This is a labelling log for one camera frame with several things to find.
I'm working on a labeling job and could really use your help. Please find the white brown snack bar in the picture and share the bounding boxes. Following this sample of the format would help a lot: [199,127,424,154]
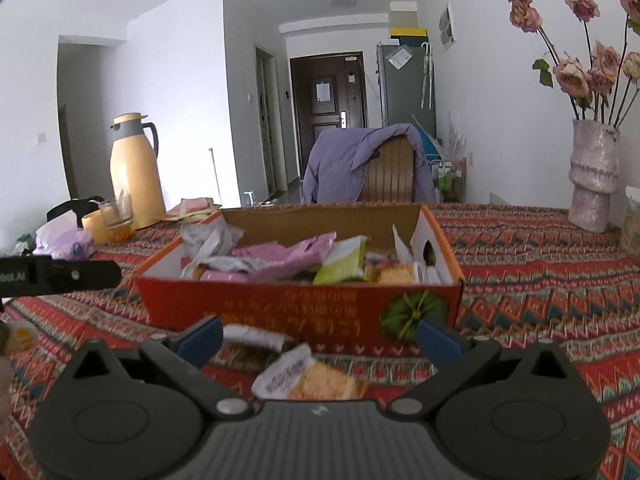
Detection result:
[222,324,296,353]

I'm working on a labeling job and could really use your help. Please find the orange cracker packet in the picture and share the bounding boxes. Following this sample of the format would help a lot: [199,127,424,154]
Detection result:
[250,344,369,401]

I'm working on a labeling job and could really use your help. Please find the white silver snack packet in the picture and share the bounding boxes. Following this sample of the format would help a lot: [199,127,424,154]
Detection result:
[180,217,266,280]

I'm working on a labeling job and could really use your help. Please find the orange cardboard snack box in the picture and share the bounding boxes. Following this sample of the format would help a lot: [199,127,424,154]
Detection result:
[134,204,464,356]

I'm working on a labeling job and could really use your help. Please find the pink snack packet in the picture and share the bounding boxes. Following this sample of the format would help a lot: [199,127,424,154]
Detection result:
[195,232,337,283]

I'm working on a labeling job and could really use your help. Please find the green snack packet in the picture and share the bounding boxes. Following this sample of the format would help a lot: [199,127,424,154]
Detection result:
[314,235,369,285]

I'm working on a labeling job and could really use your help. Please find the purple tissue pack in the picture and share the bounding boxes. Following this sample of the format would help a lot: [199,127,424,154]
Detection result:
[34,210,96,261]

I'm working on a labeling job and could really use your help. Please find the yellow round cup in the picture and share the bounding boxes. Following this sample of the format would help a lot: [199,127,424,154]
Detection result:
[81,210,112,245]

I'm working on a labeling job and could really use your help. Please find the clear drinking glass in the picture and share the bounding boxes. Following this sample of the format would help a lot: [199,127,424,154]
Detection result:
[99,192,134,242]

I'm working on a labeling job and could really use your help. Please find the patterned red tablecloth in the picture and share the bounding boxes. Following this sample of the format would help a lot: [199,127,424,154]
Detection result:
[1,204,639,479]

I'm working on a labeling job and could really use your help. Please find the yellow thermos jug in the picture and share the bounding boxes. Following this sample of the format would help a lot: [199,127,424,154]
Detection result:
[110,113,166,230]

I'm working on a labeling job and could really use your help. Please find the red patterned snack packets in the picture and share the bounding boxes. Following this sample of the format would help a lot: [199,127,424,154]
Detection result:
[163,197,220,223]

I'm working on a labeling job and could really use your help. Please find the wooden chair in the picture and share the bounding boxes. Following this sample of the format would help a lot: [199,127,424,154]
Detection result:
[359,136,414,203]

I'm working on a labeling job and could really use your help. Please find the pink textured vase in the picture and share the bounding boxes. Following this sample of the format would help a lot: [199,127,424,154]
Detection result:
[568,119,620,233]

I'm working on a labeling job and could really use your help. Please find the purple jacket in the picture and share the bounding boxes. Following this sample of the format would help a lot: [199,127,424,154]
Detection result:
[302,124,437,204]

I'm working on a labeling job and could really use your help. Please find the dried pink roses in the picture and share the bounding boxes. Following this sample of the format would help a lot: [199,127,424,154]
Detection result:
[501,0,640,129]

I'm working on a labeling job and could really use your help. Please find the grey refrigerator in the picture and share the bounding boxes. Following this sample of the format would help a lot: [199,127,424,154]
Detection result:
[376,41,436,136]

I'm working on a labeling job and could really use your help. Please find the dark brown door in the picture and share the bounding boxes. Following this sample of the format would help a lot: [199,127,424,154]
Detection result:
[290,52,368,172]

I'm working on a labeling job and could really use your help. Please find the yellow box on refrigerator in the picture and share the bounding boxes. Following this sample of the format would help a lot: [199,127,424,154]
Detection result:
[390,27,428,42]

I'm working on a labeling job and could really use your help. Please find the ceiling lamp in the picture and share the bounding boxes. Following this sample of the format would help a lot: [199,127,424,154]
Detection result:
[330,0,357,8]

